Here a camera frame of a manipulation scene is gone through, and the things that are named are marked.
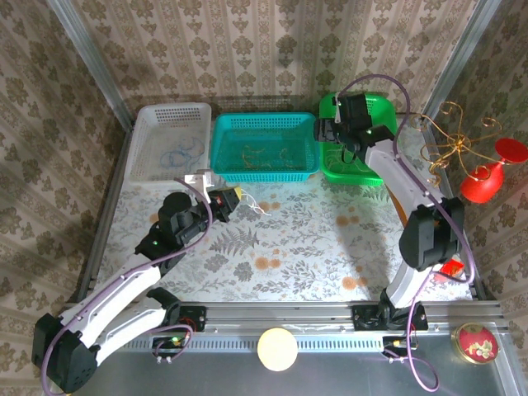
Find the aluminium table side rail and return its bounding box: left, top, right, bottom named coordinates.
left=78, top=123, right=135, bottom=304
left=424, top=119, right=486, bottom=300

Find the clear plastic cup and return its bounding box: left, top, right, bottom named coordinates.
left=432, top=255, right=467, bottom=285

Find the white plastic basket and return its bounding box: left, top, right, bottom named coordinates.
left=123, top=101, right=213, bottom=190

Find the blue cable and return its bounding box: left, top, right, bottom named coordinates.
left=159, top=135, right=206, bottom=169

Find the aluminium front rail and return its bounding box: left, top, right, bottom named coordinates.
left=61, top=302, right=507, bottom=334

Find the aluminium frame post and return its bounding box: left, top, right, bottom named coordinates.
left=45, top=0, right=134, bottom=128
left=422, top=0, right=502, bottom=120

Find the red goblet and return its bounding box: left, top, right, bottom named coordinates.
left=458, top=138, right=528, bottom=205

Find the floral table cloth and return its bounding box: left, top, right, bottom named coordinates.
left=92, top=117, right=474, bottom=303

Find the round red tin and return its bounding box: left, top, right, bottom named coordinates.
left=451, top=322, right=500, bottom=366

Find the red crumpled wrapper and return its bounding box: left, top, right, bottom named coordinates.
left=439, top=257, right=464, bottom=284

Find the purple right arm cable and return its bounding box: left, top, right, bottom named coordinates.
left=337, top=73, right=476, bottom=392

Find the teal plastic basket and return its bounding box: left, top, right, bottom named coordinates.
left=209, top=111, right=322, bottom=183

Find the cream round ball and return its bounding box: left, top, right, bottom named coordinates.
left=257, top=327, right=299, bottom=372

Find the green plastic basket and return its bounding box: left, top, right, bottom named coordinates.
left=318, top=91, right=403, bottom=186

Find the gold wire stand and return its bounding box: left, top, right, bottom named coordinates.
left=413, top=101, right=505, bottom=195

